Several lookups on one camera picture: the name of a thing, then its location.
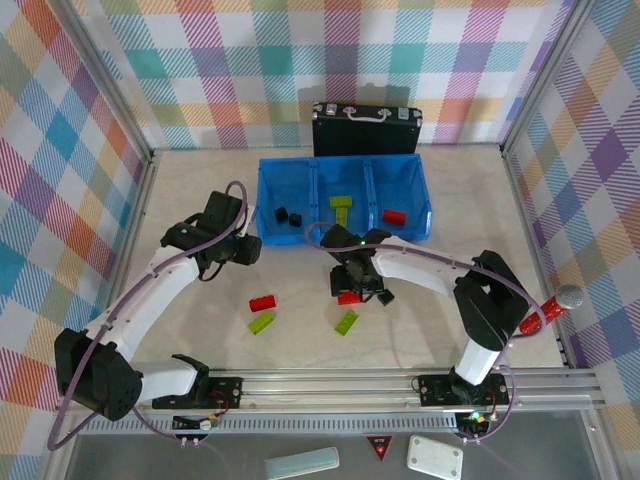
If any blue three-compartment plastic bin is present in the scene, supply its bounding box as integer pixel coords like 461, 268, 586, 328
255, 153, 435, 249

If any red triangle sticker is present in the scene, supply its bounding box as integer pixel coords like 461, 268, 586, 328
366, 434, 394, 459

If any small connector board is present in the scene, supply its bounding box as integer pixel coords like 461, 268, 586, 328
172, 413, 222, 432
455, 410, 490, 437

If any pale blue rectangular box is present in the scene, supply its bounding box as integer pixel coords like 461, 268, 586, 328
264, 446, 340, 480

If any white rectangular plate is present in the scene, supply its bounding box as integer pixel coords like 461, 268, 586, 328
407, 434, 464, 480

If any red glitter toy microphone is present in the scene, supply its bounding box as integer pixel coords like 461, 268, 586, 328
519, 283, 585, 337

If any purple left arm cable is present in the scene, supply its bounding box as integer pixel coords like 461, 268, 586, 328
47, 180, 251, 451

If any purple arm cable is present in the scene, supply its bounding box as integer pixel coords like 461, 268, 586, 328
304, 222, 546, 445
47, 180, 251, 451

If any aluminium frame side bar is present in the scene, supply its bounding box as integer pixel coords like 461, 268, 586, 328
42, 149, 161, 480
502, 144, 574, 369

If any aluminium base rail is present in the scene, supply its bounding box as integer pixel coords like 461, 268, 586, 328
59, 368, 601, 419

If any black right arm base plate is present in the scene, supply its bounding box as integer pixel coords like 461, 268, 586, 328
417, 372, 512, 407

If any slotted grey cable duct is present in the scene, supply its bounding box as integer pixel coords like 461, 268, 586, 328
79, 417, 461, 432

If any black case with silver handle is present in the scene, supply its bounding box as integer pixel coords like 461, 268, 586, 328
310, 102, 424, 159

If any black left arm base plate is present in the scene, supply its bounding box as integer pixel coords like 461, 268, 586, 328
152, 377, 244, 410

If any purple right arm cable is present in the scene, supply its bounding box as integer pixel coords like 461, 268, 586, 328
304, 222, 546, 445

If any aluminium frame post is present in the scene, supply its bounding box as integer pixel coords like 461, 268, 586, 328
59, 0, 155, 162
499, 0, 599, 157

